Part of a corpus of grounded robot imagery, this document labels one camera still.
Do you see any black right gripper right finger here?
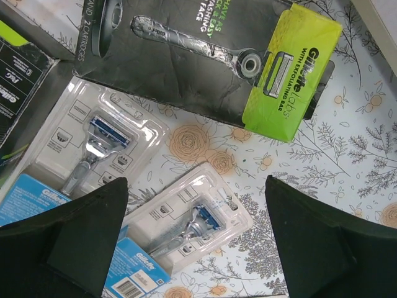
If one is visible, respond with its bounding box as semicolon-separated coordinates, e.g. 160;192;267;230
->
265;175;396;297

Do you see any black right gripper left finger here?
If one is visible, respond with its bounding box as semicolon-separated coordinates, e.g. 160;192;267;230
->
1;178;128;297

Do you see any black green Gillette Labs box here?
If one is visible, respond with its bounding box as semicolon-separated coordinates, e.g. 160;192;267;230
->
74;1;342;142

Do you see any clear blue razor blister pack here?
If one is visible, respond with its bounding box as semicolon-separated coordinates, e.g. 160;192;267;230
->
1;78;169;225

